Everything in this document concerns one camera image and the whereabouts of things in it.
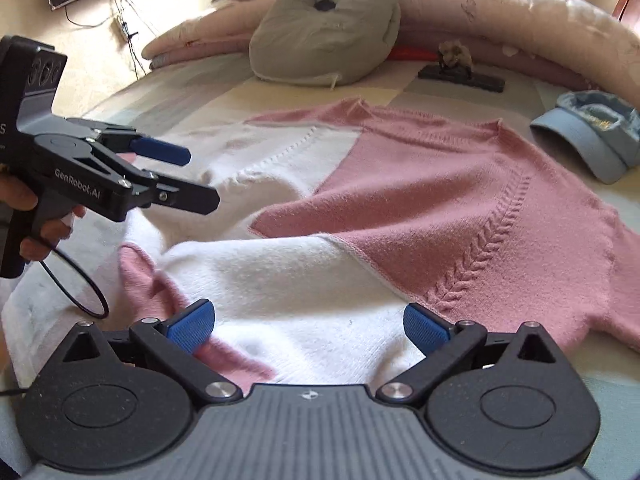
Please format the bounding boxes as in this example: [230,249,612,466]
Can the pink and white sweater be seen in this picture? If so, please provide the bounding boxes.
[117,97,640,393]

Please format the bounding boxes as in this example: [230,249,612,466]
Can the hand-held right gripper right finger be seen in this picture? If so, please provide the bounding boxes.
[375,302,558,406]

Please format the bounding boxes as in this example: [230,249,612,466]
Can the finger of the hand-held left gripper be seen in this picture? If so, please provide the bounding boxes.
[97,142,221,216]
[65,117,192,166]

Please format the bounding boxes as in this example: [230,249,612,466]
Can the light blue cap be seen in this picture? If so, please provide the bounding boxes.
[530,90,640,184]

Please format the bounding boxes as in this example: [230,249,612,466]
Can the black wall cables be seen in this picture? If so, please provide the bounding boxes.
[65,0,151,81]

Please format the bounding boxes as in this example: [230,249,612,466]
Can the black phone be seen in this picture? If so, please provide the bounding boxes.
[418,65,505,93]

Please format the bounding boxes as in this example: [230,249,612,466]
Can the pink quilt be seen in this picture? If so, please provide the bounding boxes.
[150,35,601,91]

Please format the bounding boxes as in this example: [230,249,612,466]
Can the wooden bed headboard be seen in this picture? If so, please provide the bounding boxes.
[612,0,640,26]

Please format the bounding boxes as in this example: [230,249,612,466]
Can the knitted flower ornament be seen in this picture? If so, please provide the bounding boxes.
[437,41,473,77]

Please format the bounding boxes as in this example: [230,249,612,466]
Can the person's left hand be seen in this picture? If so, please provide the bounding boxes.
[0,172,87,263]

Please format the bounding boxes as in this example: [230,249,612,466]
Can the grey cat face cushion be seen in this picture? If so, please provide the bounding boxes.
[249,0,402,87]

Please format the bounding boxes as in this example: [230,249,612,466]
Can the beige floral quilt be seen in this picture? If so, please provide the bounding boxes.
[142,0,640,96]

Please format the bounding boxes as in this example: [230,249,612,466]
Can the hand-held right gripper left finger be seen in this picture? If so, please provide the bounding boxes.
[61,299,246,406]

